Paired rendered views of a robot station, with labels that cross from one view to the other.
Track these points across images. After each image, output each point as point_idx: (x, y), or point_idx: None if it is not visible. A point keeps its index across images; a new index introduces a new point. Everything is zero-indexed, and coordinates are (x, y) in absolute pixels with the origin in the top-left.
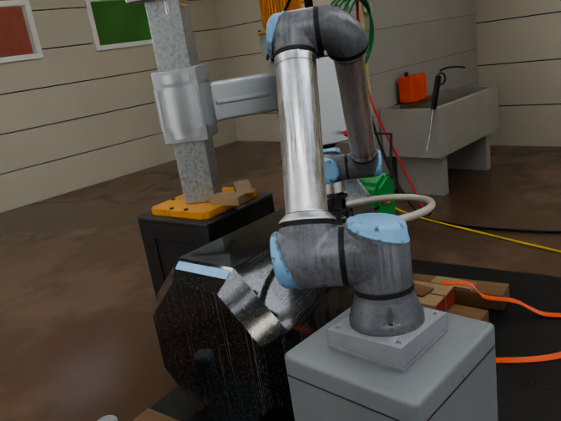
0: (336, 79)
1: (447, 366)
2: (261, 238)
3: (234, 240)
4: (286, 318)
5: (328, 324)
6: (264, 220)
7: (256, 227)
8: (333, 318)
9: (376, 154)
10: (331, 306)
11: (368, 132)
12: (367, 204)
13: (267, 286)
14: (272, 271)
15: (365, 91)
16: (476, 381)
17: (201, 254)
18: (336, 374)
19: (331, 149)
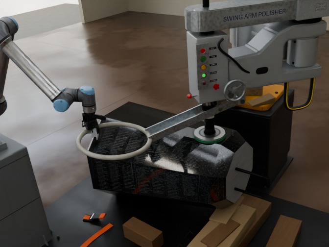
0: (195, 55)
1: None
2: (139, 118)
3: (142, 111)
4: (92, 150)
5: (9, 138)
6: (174, 115)
7: (160, 115)
8: (126, 179)
9: (53, 100)
10: (125, 172)
11: (36, 85)
12: (215, 157)
13: (103, 134)
14: (112, 132)
15: (16, 64)
16: None
17: (128, 106)
18: None
19: (80, 88)
